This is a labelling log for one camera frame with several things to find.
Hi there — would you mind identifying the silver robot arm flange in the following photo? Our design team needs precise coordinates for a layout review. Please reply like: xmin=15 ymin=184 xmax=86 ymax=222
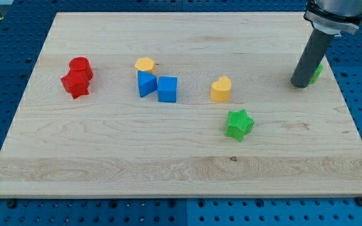
xmin=304 ymin=0 xmax=362 ymax=35

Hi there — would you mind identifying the green star block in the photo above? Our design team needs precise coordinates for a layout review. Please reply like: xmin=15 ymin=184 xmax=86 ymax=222
xmin=225 ymin=109 xmax=255 ymax=142

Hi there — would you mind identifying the red star block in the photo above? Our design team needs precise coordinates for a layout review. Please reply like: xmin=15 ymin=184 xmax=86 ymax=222
xmin=60 ymin=70 xmax=90 ymax=99

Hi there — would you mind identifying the red circle block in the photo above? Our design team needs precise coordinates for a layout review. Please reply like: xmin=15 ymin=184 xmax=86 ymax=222
xmin=69 ymin=56 xmax=93 ymax=80

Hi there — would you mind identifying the green circle block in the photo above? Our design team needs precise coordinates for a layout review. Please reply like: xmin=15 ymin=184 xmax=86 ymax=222
xmin=309 ymin=63 xmax=323 ymax=85

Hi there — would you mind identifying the blue cube block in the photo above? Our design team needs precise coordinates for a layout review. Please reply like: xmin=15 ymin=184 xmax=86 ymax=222
xmin=157 ymin=77 xmax=178 ymax=103

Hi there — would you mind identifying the blue triangle block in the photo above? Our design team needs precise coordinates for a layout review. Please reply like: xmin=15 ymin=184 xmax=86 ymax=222
xmin=137 ymin=70 xmax=157 ymax=97

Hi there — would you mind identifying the yellow heart block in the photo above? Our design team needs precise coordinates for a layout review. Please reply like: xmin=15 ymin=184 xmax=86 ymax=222
xmin=210 ymin=76 xmax=232 ymax=102

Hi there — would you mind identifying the yellow hexagon block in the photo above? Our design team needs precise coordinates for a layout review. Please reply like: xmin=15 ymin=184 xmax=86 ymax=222
xmin=134 ymin=57 xmax=156 ymax=75

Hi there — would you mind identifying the light wooden board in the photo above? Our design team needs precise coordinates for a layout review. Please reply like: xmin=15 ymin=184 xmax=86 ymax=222
xmin=0 ymin=12 xmax=362 ymax=199

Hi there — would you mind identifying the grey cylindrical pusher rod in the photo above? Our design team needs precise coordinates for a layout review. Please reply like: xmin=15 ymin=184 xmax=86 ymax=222
xmin=290 ymin=28 xmax=334 ymax=89

